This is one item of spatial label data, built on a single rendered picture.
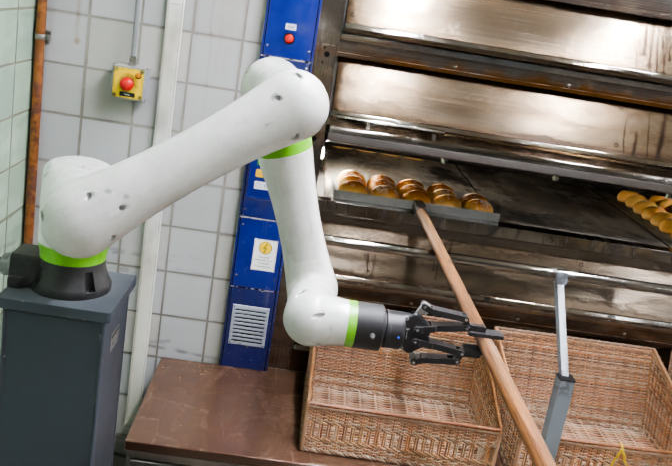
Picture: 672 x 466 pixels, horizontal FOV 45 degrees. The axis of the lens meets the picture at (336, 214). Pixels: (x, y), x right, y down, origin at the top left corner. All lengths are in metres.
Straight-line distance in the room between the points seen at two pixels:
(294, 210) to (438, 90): 1.06
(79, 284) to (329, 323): 0.47
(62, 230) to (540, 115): 1.67
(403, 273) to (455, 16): 0.82
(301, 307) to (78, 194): 0.47
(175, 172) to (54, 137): 1.34
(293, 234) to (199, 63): 1.03
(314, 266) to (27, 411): 0.61
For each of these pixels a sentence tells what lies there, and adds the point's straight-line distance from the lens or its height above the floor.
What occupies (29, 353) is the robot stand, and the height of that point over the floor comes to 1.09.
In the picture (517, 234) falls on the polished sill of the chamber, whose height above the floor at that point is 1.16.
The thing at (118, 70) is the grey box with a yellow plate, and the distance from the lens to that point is 2.51.
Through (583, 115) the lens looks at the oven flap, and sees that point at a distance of 2.67.
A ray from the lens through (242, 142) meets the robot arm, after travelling 1.36.
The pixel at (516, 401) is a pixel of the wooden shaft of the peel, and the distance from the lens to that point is 1.43.
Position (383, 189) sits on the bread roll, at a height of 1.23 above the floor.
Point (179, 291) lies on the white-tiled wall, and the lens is 2.72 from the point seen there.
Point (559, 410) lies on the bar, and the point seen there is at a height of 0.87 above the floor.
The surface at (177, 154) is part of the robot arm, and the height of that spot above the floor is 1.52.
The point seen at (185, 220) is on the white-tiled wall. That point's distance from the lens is 2.64.
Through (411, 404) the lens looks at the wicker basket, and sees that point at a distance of 2.70.
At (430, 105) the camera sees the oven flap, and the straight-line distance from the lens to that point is 2.55.
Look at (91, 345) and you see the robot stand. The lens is 1.57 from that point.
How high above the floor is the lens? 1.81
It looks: 15 degrees down
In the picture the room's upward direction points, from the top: 9 degrees clockwise
